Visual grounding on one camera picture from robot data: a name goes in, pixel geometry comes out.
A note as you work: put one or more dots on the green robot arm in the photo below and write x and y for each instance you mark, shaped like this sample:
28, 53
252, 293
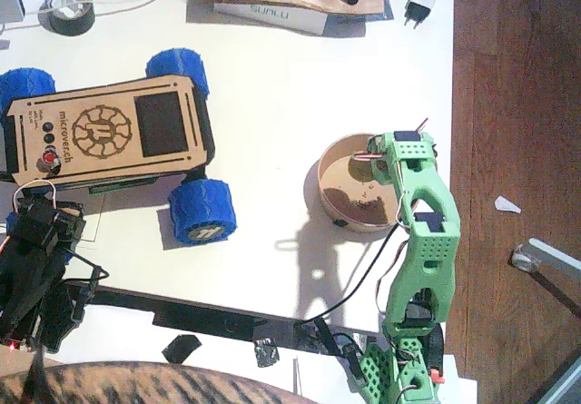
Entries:
436, 249

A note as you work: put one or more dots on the white charger plug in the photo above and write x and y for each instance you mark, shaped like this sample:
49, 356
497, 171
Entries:
68, 6

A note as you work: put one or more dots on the white SUNLU box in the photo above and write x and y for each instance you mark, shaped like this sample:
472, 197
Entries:
295, 20

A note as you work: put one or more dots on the beige paper bowl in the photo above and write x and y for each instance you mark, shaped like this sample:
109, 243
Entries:
338, 172

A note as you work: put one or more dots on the black flat bar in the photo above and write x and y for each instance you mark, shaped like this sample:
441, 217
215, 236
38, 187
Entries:
204, 315

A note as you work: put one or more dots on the black tape piece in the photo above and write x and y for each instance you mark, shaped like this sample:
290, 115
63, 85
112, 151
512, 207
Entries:
181, 348

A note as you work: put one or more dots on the wooden rover with blue wheels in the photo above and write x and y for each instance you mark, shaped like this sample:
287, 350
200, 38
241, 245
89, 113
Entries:
163, 125

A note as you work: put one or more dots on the brown striped fabric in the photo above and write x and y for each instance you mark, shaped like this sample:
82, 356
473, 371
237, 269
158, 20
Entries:
136, 386

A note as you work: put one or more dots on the grey metal frame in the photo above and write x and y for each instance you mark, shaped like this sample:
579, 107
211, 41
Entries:
567, 379

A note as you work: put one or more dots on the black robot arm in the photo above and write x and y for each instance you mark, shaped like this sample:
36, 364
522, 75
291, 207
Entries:
27, 281

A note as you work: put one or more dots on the white paper scrap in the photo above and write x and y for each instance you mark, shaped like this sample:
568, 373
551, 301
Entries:
506, 204

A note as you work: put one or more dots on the grey metal leg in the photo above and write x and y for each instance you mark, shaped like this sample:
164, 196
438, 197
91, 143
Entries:
554, 254

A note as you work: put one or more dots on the grey black duct tape roll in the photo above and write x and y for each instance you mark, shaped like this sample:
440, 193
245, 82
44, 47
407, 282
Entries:
72, 25

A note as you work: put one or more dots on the white paper sheet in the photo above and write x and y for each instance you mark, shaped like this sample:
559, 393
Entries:
91, 229

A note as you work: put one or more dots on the small grey block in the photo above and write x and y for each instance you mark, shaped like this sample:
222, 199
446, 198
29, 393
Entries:
3, 44

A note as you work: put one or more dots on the black table clamp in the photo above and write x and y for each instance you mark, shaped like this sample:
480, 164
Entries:
88, 295
327, 336
356, 363

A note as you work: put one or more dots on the clear round caster cup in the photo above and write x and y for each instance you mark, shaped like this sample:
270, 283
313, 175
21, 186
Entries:
521, 259

